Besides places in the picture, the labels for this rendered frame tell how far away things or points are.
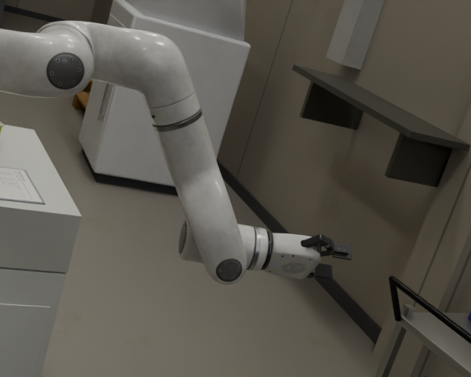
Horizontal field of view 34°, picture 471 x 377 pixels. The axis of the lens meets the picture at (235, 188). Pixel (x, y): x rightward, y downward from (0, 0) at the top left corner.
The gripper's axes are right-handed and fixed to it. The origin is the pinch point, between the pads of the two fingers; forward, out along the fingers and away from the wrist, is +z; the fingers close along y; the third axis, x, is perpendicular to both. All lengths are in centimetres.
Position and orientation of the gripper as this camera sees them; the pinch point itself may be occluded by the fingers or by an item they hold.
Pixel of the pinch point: (336, 262)
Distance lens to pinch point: 155.6
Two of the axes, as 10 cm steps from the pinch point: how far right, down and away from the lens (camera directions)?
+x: 0.1, -8.4, 5.3
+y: 3.1, -5.1, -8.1
